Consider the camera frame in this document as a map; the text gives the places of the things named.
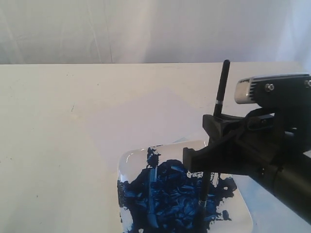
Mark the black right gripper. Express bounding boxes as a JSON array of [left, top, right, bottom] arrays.
[[182, 114, 311, 209]]

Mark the black paintbrush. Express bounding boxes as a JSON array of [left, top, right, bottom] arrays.
[[199, 59, 230, 211]]

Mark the white square paint plate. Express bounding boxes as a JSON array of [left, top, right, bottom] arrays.
[[117, 140, 253, 233]]

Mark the white paper sheet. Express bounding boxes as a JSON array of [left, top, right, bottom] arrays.
[[86, 89, 208, 173]]

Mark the white backdrop cloth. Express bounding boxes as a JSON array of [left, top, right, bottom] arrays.
[[0, 0, 311, 68]]

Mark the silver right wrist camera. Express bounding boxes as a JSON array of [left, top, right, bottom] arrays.
[[234, 73, 311, 109]]

